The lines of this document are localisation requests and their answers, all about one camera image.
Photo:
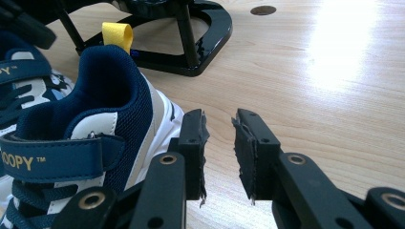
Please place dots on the red and black shoe rack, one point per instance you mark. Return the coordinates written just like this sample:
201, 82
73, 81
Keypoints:
219, 28

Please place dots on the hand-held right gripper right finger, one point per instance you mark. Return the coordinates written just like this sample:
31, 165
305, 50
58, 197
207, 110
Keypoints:
254, 159

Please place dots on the navy and white sneaker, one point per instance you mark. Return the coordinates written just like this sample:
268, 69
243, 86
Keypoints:
105, 105
22, 70

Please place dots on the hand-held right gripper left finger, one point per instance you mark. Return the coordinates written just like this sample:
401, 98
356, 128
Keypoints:
192, 152

